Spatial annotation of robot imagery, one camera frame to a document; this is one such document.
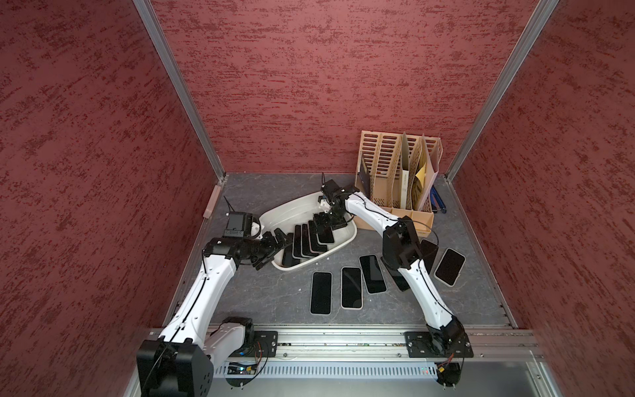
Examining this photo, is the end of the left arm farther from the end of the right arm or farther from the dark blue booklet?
the dark blue booklet

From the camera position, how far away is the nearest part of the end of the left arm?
2.22 feet

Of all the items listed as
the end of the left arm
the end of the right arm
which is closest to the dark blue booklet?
the end of the right arm
